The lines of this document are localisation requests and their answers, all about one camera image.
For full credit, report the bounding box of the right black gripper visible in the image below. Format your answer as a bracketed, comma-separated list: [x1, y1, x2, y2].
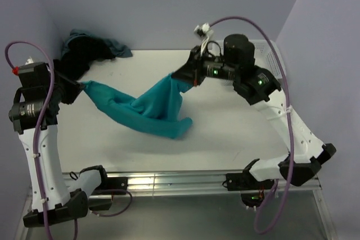
[170, 45, 235, 86]

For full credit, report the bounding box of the teal t-shirt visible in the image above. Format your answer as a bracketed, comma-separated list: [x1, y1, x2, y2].
[84, 74, 193, 139]

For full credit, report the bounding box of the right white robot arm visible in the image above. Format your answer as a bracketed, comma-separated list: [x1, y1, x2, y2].
[172, 34, 336, 189]

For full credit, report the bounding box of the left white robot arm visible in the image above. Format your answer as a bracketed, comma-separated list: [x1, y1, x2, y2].
[9, 62, 110, 228]

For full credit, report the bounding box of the black t-shirt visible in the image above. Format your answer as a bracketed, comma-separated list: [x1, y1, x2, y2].
[53, 36, 115, 80]

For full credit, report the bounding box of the white plastic basket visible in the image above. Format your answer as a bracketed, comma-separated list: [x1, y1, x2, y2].
[208, 39, 283, 83]

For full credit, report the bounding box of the grey-blue t-shirt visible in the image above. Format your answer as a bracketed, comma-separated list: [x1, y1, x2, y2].
[61, 29, 133, 58]

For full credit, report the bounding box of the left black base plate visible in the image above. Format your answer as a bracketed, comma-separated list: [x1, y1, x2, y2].
[106, 176, 128, 190]

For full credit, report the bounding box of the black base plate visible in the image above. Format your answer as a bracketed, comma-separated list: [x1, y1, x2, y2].
[106, 176, 128, 190]
[224, 173, 253, 191]

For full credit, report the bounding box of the aluminium rail frame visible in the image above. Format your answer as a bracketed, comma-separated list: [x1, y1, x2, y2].
[28, 169, 321, 198]

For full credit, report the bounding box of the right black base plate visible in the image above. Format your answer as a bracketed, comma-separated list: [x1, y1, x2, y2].
[224, 173, 253, 191]

